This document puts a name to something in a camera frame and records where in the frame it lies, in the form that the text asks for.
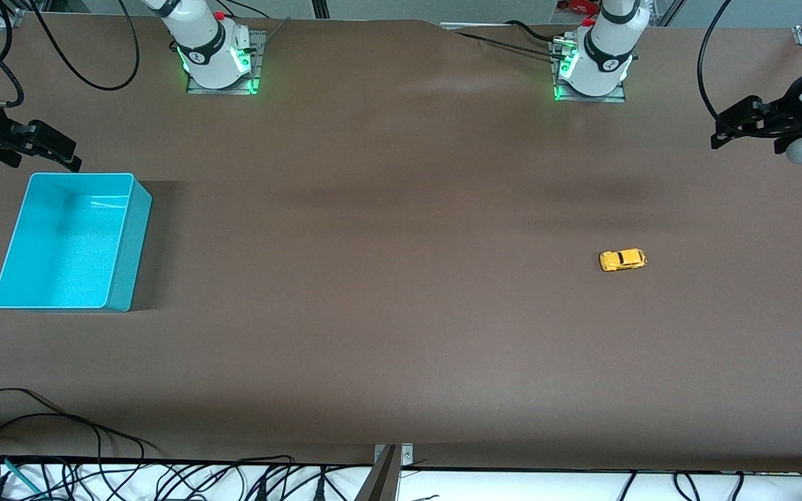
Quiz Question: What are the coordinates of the small metal bracket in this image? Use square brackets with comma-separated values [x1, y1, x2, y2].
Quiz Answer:
[373, 443, 415, 467]

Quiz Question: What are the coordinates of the yellow beetle toy car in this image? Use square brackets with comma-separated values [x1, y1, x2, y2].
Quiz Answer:
[599, 248, 648, 273]

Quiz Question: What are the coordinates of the black base cable bundle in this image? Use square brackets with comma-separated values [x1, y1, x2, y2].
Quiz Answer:
[453, 19, 563, 61]

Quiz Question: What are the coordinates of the black looping table cable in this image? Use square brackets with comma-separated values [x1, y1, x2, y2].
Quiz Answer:
[0, 413, 148, 481]

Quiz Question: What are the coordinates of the dark metal post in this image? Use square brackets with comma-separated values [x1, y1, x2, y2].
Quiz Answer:
[354, 445, 402, 501]

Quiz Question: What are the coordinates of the teal cable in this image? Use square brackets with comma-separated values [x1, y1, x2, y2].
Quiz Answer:
[3, 458, 43, 491]

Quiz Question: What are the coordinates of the long looping black cable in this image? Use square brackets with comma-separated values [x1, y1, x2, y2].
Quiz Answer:
[24, 0, 141, 92]

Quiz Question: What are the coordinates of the short black arm cable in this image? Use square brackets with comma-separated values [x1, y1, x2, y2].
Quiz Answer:
[0, 0, 26, 109]

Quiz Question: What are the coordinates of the turquoise plastic bin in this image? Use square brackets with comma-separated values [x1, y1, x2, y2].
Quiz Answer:
[0, 172, 153, 312]

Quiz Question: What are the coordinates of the black arcing table cable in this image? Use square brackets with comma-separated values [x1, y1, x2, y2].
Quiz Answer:
[0, 388, 159, 452]

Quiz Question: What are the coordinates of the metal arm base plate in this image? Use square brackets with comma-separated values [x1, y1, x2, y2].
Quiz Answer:
[186, 29, 267, 95]
[552, 38, 627, 104]

